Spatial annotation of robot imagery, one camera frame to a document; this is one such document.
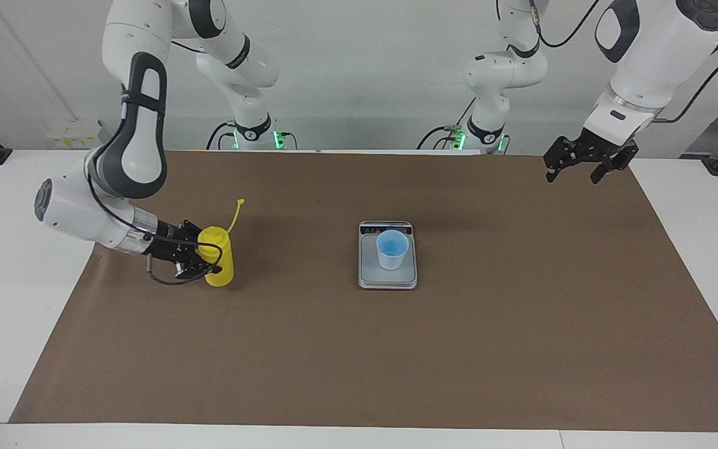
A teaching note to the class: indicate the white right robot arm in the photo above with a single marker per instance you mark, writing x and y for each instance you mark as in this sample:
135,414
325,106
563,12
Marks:
141,37

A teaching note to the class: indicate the brown table mat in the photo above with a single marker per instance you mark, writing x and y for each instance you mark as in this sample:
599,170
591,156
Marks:
359,362

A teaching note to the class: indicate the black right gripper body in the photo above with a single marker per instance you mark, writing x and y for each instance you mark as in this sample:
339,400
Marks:
172,246

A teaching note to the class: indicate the light blue plastic cup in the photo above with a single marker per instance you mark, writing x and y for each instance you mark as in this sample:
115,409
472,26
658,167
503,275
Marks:
391,249

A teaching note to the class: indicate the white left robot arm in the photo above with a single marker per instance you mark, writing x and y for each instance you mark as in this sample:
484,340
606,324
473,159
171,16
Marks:
652,50

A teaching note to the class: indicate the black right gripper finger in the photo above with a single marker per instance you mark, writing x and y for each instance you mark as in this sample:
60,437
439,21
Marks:
194,229
197,270

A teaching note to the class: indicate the white digital kitchen scale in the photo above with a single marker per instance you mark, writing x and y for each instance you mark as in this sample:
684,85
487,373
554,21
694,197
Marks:
371,274

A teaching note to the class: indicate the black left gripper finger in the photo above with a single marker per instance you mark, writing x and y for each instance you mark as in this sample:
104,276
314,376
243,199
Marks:
606,165
555,163

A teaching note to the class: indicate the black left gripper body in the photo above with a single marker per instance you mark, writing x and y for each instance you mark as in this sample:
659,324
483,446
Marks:
599,148

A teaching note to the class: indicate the yellow squeeze seasoning bottle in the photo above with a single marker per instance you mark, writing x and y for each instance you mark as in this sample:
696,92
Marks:
225,277

